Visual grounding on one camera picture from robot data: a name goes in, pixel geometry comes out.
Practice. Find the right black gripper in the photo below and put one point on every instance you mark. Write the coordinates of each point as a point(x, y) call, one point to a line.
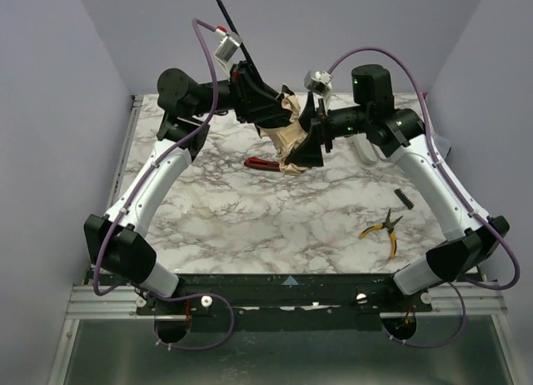
point(325, 127)

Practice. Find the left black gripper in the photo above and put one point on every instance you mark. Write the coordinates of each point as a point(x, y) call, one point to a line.
point(240, 90)

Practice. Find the beige folding umbrella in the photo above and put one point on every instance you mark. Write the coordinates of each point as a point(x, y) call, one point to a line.
point(284, 139)

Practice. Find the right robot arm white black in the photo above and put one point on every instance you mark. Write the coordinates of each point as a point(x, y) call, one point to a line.
point(471, 233)

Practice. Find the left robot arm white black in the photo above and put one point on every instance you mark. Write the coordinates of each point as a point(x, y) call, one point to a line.
point(116, 240)

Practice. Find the red black utility knife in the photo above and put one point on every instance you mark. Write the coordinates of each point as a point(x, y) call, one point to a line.
point(262, 165)

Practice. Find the black hex key holder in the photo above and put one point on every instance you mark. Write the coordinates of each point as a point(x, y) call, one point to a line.
point(407, 202)

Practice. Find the clear plastic screw box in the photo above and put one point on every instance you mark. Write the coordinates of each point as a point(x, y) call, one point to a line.
point(443, 145)

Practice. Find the blue tape triangle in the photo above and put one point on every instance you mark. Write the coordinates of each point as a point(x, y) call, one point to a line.
point(290, 281)

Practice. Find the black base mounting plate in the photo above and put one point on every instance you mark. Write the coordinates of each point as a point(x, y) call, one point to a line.
point(262, 303)

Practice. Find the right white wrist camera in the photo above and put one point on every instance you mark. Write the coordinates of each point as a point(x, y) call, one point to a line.
point(319, 82)

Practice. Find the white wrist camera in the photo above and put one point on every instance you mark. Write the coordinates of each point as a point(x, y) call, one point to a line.
point(319, 82)
point(229, 43)

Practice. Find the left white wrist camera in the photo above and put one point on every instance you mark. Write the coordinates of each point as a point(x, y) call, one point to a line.
point(229, 43)

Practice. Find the aluminium rail frame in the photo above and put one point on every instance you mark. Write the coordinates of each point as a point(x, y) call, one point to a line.
point(461, 299)

